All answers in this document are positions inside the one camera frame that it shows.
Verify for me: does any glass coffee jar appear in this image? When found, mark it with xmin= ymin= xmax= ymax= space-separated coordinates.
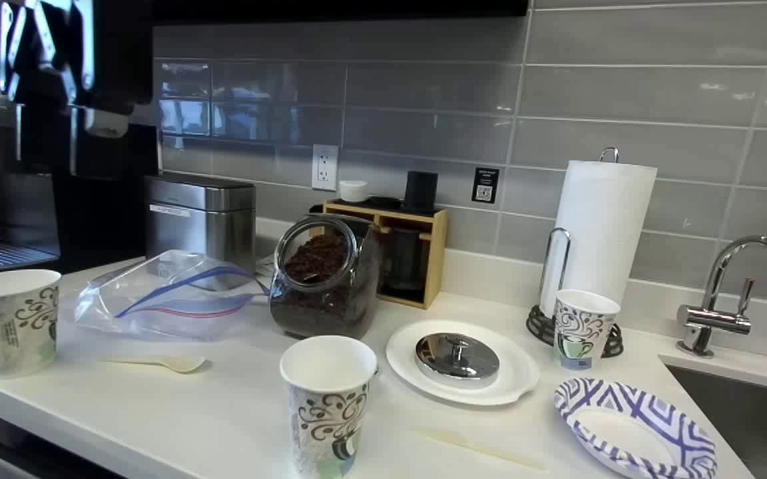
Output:
xmin=268 ymin=214 xmax=385 ymax=341

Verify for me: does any wooden countertop organizer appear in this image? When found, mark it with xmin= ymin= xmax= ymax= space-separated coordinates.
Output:
xmin=320 ymin=196 xmax=451 ymax=311

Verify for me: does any small white container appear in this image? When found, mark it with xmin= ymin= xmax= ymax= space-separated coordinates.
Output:
xmin=336 ymin=178 xmax=371 ymax=206

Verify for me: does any black canister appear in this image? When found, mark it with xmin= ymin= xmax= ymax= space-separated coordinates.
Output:
xmin=403 ymin=168 xmax=439 ymax=219

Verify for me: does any patterned paper cup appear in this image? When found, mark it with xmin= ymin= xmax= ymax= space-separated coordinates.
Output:
xmin=0 ymin=267 xmax=64 ymax=376
xmin=551 ymin=288 xmax=624 ymax=372
xmin=278 ymin=332 xmax=382 ymax=479

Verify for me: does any stainless steel lidded bin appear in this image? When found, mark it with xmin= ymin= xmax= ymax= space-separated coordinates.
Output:
xmin=145 ymin=171 xmax=260 ymax=268

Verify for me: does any white plate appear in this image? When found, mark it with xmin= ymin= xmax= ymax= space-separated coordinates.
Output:
xmin=385 ymin=317 xmax=543 ymax=409

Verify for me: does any white paper towel roll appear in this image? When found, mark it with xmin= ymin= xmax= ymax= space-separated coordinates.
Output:
xmin=539 ymin=156 xmax=660 ymax=317

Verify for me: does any clear zip bag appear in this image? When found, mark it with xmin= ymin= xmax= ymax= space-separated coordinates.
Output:
xmin=67 ymin=248 xmax=268 ymax=343

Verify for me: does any white plastic spoon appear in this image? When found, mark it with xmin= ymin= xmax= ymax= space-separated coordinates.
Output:
xmin=112 ymin=351 xmax=213 ymax=377

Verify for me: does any black monitor screen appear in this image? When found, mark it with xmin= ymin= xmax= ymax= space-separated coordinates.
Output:
xmin=0 ymin=0 xmax=160 ymax=274

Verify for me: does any white bowl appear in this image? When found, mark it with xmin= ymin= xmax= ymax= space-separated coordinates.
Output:
xmin=551 ymin=376 xmax=722 ymax=479

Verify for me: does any chrome faucet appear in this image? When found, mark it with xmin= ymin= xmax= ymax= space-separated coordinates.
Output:
xmin=675 ymin=234 xmax=767 ymax=360

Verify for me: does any dark sink basin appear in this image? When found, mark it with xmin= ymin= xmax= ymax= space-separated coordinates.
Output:
xmin=660 ymin=363 xmax=767 ymax=479

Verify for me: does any white wall outlet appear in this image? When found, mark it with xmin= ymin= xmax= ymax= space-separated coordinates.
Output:
xmin=310 ymin=141 xmax=342 ymax=191

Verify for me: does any black wall plate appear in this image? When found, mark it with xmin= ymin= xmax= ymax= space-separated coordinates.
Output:
xmin=469 ymin=166 xmax=501 ymax=208

